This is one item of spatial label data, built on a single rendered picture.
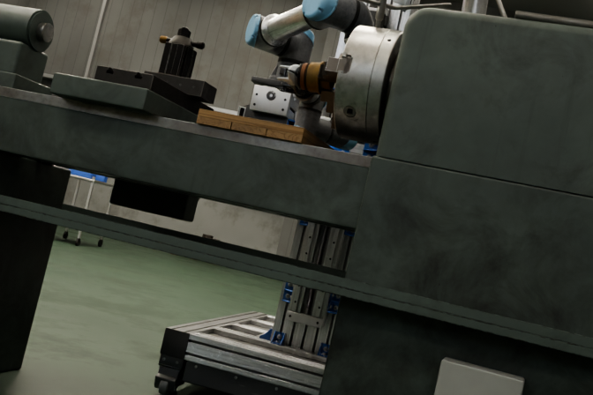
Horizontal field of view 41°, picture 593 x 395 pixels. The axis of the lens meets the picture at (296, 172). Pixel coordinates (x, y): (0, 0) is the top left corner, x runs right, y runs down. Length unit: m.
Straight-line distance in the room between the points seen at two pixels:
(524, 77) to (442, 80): 0.19
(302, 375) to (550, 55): 1.35
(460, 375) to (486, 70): 0.71
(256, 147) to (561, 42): 0.79
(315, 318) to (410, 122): 1.18
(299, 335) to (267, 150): 1.13
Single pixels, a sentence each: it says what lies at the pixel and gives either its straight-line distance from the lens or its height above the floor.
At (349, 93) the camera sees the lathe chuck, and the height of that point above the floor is 1.02.
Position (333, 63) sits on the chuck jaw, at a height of 1.09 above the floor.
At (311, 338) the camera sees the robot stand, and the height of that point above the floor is 0.28.
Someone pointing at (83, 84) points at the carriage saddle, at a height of 0.91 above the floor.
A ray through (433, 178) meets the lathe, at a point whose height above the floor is 0.84.
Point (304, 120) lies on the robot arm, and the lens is 2.48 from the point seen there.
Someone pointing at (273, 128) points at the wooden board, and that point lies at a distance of 2.07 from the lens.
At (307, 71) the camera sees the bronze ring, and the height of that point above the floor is 1.08.
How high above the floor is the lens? 0.63
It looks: 5 degrees up
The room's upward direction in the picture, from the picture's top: 13 degrees clockwise
